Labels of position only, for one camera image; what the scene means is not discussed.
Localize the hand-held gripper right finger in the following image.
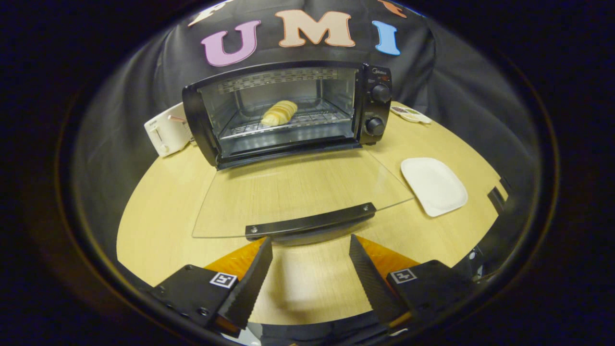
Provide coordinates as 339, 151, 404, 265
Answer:
349, 234, 476, 332

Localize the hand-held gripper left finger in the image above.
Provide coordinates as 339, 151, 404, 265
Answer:
149, 237, 273, 337

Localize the ridged bread roll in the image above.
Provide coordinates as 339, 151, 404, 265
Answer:
261, 100, 298, 127

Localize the black toaster oven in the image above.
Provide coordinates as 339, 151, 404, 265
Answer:
182, 60, 415, 241

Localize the white pop-up toaster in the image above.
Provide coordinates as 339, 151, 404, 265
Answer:
144, 102, 193, 158

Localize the white square plate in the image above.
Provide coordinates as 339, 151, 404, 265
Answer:
401, 157, 468, 218

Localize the white sectioned condiment dish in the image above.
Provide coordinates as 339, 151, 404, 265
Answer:
390, 106, 432, 124

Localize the large black table bracket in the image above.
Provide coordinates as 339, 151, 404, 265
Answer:
487, 186, 505, 214

